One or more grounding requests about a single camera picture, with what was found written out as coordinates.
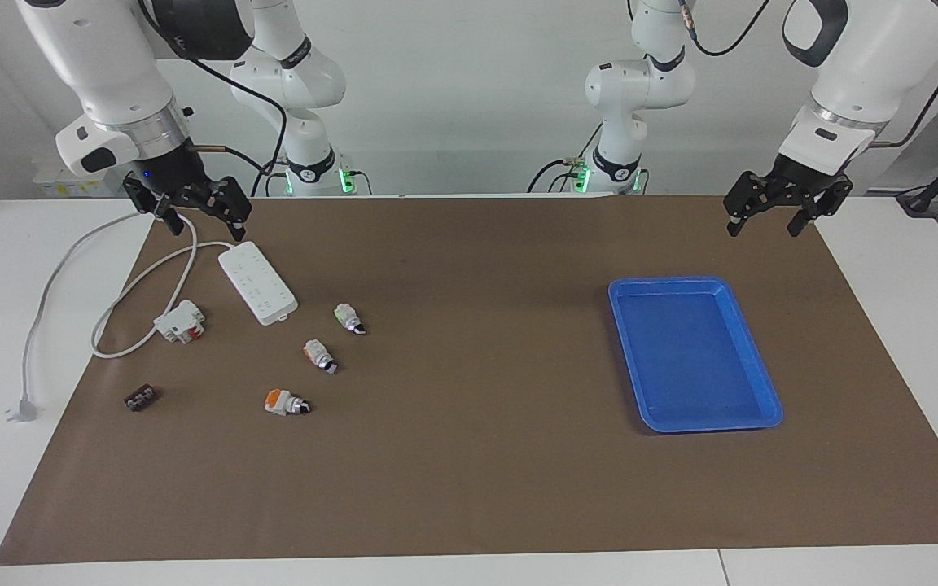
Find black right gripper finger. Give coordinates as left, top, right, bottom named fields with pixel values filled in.
left=210, top=177, right=254, bottom=242
left=123, top=173, right=186, bottom=238

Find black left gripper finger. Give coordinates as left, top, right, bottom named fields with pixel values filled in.
left=724, top=173, right=775, bottom=237
left=788, top=179, right=854, bottom=238

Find selector switch red contact block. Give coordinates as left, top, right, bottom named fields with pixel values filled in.
left=303, top=339, right=339, bottom=375

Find white power strip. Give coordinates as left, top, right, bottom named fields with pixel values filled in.
left=218, top=241, right=300, bottom=326

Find white cardboard box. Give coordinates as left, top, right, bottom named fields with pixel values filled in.
left=33, top=159, right=89, bottom=199

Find white circuit breaker red levers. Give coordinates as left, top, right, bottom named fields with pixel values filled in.
left=153, top=300, right=206, bottom=344

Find blue plastic tray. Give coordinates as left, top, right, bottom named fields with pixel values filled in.
left=608, top=277, right=785, bottom=434

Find brown paper mat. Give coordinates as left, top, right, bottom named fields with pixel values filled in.
left=0, top=194, right=938, bottom=566

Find black right arm base cables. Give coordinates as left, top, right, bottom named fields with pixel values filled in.
left=251, top=156, right=287, bottom=198

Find black arm base cables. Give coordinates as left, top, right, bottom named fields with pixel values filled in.
left=528, top=122, right=604, bottom=194
left=251, top=156, right=287, bottom=198

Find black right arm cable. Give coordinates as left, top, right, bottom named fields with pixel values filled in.
left=139, top=0, right=287, bottom=198

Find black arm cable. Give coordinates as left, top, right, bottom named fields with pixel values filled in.
left=139, top=0, right=287, bottom=198
left=678, top=0, right=938, bottom=149

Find white power cable with plug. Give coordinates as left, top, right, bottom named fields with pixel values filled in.
left=5, top=210, right=234, bottom=424

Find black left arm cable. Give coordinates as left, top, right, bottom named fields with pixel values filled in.
left=678, top=0, right=938, bottom=149

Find black left arm base cables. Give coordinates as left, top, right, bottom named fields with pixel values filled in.
left=528, top=122, right=604, bottom=194

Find selector switch orange contact block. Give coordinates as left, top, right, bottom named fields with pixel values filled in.
left=265, top=389, right=312, bottom=418

